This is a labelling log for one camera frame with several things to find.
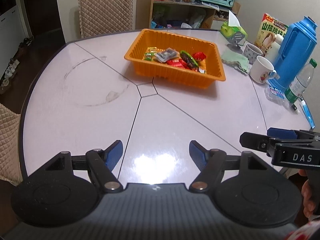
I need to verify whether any red pyramid snack packet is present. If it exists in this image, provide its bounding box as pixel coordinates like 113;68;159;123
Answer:
192;52;207;61

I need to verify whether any red patterned snack packet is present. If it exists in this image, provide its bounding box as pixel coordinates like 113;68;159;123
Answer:
166;58;189;69

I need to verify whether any green black snack packet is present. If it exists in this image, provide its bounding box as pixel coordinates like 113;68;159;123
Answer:
180;50;199;68

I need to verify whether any grey clear snack packet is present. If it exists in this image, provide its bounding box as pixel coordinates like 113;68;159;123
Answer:
153;48;179;63

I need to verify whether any yellow candy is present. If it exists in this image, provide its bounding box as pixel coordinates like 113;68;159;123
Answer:
143;47;158;61

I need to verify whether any right hand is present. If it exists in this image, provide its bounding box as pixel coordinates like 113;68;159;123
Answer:
301;179;316;219

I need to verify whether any clear plastic pack blue label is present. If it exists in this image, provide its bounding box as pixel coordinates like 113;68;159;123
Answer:
264;85;289;106

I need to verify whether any green label water bottle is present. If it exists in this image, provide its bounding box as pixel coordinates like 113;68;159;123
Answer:
284;58;317;103

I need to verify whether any white cartoon mug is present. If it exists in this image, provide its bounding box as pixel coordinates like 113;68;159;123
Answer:
249;56;277;84

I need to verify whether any green folded cloth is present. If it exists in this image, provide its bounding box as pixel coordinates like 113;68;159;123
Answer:
221;49;249;75

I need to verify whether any patterned white mug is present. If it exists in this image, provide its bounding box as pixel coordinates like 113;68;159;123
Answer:
243;43;263;64

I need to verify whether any blue thermos jug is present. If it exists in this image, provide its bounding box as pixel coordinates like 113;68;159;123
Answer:
269;16;317;91

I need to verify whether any orange plastic tray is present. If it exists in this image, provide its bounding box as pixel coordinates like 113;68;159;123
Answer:
124;29;226;88

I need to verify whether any walnut snack box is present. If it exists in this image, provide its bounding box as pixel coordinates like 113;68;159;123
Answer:
254;13;289;55

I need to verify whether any grey phone stand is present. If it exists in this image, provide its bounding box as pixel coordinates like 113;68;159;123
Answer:
227;31;245;54

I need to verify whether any green tissue pack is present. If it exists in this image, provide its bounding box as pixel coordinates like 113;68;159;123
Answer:
220;10;248;46

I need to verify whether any quilted beige chair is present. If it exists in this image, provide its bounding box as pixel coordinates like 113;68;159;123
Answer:
78;0;133;38

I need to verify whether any white cabinet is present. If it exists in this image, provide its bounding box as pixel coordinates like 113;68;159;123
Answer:
0;5;25;76

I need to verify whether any wooden shelf unit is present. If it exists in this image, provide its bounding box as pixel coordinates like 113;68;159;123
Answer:
136;0;240;29

